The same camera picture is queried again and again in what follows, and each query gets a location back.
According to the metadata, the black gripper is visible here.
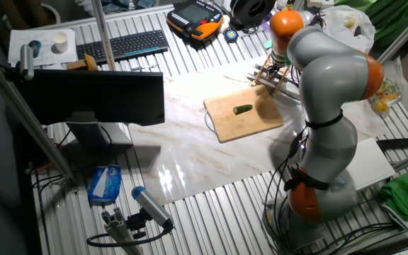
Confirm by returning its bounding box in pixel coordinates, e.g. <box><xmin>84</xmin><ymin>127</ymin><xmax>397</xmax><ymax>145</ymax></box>
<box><xmin>266</xmin><ymin>64</ymin><xmax>283</xmax><ymax>81</ymax></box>

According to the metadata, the dark green cucumber piece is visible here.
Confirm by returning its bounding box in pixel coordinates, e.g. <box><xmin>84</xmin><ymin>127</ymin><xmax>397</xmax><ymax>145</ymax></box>
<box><xmin>232</xmin><ymin>103</ymin><xmax>254</xmax><ymax>115</ymax></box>

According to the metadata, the wooden peg knife rack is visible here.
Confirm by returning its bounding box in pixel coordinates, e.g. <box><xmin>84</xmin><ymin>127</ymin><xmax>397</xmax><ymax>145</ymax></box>
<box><xmin>251</xmin><ymin>52</ymin><xmax>293</xmax><ymax>97</ymax></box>

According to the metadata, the pointed steel kitchen knife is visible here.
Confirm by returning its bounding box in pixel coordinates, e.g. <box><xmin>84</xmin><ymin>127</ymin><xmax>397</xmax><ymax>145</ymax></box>
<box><xmin>246</xmin><ymin>73</ymin><xmax>301</xmax><ymax>102</ymax></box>

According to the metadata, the white rounded toy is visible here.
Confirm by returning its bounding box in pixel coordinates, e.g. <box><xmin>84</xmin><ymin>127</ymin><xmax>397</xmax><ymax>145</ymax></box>
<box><xmin>219</xmin><ymin>14</ymin><xmax>231</xmax><ymax>34</ymax></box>

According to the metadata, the white plastic bag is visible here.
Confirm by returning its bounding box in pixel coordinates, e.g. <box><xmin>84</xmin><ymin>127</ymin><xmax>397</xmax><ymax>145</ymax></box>
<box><xmin>322</xmin><ymin>5</ymin><xmax>377</xmax><ymax>54</ymax></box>

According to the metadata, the orange and black teach pendant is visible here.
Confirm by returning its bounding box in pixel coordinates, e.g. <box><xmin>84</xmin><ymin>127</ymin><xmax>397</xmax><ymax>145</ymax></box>
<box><xmin>166</xmin><ymin>0</ymin><xmax>225</xmax><ymax>41</ymax></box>

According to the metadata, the white flat box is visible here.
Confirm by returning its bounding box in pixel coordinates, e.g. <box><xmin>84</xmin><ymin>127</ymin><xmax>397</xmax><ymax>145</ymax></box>
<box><xmin>345</xmin><ymin>137</ymin><xmax>397</xmax><ymax>192</ymax></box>

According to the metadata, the green curtain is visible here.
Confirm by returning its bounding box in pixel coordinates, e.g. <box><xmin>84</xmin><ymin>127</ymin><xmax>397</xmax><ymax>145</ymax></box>
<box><xmin>334</xmin><ymin>0</ymin><xmax>408</xmax><ymax>49</ymax></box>

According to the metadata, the long aluminium bar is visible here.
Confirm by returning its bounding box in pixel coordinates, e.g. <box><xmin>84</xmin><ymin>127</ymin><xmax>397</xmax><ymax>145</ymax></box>
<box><xmin>377</xmin><ymin>3</ymin><xmax>408</xmax><ymax>64</ymax></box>

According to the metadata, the black flat bar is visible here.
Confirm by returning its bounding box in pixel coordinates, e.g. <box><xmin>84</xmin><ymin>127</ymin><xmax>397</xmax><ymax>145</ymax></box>
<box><xmin>376</xmin><ymin>137</ymin><xmax>408</xmax><ymax>152</ymax></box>

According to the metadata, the black keyboard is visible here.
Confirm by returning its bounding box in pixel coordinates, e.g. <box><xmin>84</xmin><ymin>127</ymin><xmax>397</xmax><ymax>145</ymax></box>
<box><xmin>75</xmin><ymin>29</ymin><xmax>170</xmax><ymax>66</ymax></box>

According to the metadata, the green cloth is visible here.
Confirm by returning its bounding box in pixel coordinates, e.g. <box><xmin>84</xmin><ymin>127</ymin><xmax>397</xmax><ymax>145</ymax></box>
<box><xmin>379</xmin><ymin>166</ymin><xmax>408</xmax><ymax>222</ymax></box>

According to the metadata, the black computer monitor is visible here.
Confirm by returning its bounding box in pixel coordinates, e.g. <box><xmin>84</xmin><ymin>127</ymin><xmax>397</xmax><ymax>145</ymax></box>
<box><xmin>14</xmin><ymin>69</ymin><xmax>166</xmax><ymax>154</ymax></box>

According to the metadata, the brown cardboard piece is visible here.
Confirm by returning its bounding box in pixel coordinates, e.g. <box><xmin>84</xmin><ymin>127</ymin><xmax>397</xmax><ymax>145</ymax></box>
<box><xmin>67</xmin><ymin>52</ymin><xmax>99</xmax><ymax>71</ymax></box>

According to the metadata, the blue tissue pack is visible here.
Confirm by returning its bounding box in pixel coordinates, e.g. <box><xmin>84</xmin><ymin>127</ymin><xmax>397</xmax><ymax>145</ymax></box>
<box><xmin>87</xmin><ymin>164</ymin><xmax>123</xmax><ymax>206</ymax></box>

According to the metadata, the white paper cup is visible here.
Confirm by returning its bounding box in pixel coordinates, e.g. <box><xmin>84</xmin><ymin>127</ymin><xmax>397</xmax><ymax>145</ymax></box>
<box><xmin>52</xmin><ymin>31</ymin><xmax>69</xmax><ymax>54</ymax></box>

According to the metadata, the aluminium profile stub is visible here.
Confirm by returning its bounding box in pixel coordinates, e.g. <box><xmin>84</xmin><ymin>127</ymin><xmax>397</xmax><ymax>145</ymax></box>
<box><xmin>101</xmin><ymin>207</ymin><xmax>145</xmax><ymax>255</ymax></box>

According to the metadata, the white round bin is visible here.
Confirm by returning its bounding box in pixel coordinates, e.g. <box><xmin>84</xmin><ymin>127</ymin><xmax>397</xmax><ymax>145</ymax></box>
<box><xmin>40</xmin><ymin>2</ymin><xmax>62</xmax><ymax>24</ymax></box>

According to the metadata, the white paper sheet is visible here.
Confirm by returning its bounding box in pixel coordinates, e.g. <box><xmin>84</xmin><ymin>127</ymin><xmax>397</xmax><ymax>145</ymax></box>
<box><xmin>7</xmin><ymin>28</ymin><xmax>79</xmax><ymax>68</ymax></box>

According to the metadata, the dark blue mouse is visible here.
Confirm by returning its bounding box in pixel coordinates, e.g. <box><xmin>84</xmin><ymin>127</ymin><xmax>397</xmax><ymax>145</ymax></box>
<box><xmin>28</xmin><ymin>40</ymin><xmax>43</xmax><ymax>59</ymax></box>

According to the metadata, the wooden cutting board, metal handle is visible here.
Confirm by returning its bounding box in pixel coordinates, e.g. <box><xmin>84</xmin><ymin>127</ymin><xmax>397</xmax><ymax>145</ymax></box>
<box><xmin>203</xmin><ymin>84</ymin><xmax>285</xmax><ymax>144</ymax></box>

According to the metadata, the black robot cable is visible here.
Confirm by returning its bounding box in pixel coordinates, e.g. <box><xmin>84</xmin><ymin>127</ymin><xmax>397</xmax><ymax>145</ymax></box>
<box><xmin>263</xmin><ymin>127</ymin><xmax>310</xmax><ymax>249</ymax></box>

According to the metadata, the upright aluminium post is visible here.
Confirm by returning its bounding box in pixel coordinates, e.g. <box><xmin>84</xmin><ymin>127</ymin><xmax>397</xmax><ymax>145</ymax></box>
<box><xmin>90</xmin><ymin>0</ymin><xmax>117</xmax><ymax>72</ymax></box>

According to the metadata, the silver camera with blue cap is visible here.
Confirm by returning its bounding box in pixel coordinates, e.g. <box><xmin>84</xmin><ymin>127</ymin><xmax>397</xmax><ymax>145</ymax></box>
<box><xmin>131</xmin><ymin>186</ymin><xmax>175</xmax><ymax>230</ymax></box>

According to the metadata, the black camera cable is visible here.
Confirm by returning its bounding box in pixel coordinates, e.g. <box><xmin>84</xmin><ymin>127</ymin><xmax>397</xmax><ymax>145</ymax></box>
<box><xmin>86</xmin><ymin>221</ymin><xmax>175</xmax><ymax>248</ymax></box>

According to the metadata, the silver camera on pole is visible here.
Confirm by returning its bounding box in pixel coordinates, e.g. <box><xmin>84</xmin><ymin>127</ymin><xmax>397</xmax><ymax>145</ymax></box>
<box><xmin>19</xmin><ymin>44</ymin><xmax>35</xmax><ymax>81</ymax></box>

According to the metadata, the slanted aluminium frame bar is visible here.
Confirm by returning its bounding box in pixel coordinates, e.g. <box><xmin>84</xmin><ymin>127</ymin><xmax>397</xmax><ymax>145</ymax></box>
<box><xmin>0</xmin><ymin>49</ymin><xmax>76</xmax><ymax>182</ymax></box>

